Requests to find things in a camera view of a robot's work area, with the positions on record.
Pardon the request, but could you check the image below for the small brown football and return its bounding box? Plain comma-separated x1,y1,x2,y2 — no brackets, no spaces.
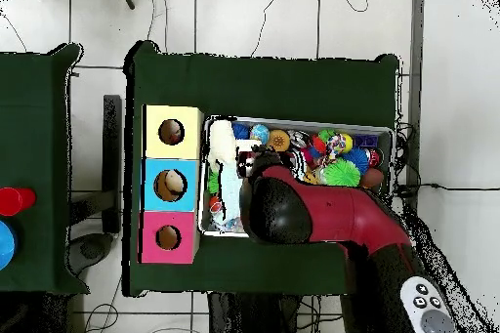
360,168,385,189

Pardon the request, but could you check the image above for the dark green spiky ball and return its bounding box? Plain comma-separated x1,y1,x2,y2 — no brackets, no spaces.
207,168,221,195

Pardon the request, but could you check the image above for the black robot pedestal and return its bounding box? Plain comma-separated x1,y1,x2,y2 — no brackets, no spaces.
206,292,345,333

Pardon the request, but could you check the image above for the wooden box with three holes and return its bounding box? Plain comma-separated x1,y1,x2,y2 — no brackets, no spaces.
139,104,205,266

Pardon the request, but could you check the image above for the black power cable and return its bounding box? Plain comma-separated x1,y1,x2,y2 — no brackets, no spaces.
392,182,500,198

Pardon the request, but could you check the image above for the red plastic cup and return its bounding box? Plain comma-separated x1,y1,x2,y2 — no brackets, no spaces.
0,187,37,217

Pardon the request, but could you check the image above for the dark green table cloth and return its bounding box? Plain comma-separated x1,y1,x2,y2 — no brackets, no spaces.
0,42,91,296
122,39,401,305

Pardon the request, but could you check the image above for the multicolour rope toy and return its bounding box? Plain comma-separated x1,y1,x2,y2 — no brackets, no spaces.
323,133,347,164

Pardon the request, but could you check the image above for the lime green spiky ball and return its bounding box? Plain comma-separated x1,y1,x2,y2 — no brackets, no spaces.
322,158,361,187

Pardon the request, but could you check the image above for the blue plastic cup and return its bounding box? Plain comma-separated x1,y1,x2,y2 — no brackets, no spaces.
0,220,18,271

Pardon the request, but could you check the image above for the cream waffle cloth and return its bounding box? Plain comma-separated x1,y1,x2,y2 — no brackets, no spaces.
207,118,263,174

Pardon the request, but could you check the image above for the mint green waffle cloth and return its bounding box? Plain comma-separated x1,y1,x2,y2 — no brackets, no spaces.
218,158,245,230

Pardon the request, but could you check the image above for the black upright panel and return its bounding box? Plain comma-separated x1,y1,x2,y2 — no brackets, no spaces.
102,94,123,234

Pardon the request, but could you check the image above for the blue spiky ball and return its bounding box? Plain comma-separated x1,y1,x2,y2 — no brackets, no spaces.
342,146,370,174

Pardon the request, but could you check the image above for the shallow clear mesh bin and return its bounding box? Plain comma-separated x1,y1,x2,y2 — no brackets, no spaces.
196,114,396,247

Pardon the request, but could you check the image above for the globe print ball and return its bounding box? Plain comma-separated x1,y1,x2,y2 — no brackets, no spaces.
249,123,271,146

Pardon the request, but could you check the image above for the burger squeeze toy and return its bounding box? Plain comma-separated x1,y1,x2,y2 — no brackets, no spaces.
267,128,291,153

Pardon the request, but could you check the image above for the grey round stand base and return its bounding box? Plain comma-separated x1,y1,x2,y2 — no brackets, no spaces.
67,231,114,275

